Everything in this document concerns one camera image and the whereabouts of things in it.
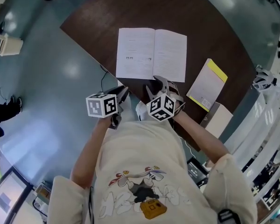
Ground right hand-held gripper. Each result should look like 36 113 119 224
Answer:
143 75 186 123

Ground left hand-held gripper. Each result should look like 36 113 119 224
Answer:
85 85 129 130

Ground person's right forearm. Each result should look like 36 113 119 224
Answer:
174 110 231 167

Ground person's left forearm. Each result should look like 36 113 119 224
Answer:
70 118 115 189

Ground yellow and white booklet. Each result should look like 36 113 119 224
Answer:
185 58 229 113

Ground white trousers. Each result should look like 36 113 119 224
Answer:
116 92 154 126

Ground cream printed t-shirt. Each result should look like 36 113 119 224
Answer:
48 120 259 224

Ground white cardboard box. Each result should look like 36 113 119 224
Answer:
199 101 234 139

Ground black display device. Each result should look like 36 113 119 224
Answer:
186 157 209 188

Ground white bicycle helmet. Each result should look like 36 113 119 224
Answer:
251 64 278 92

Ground white glossy bench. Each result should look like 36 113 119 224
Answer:
220 91 280 210

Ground white trash bin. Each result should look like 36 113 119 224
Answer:
0 33 24 57

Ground black framed glass partition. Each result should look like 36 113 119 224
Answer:
0 166 35 224

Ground black floor cable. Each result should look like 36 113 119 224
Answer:
99 63 111 94

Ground black headset cable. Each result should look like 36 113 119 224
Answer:
88 186 95 224

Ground black strap buckle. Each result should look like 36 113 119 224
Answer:
217 208 243 224

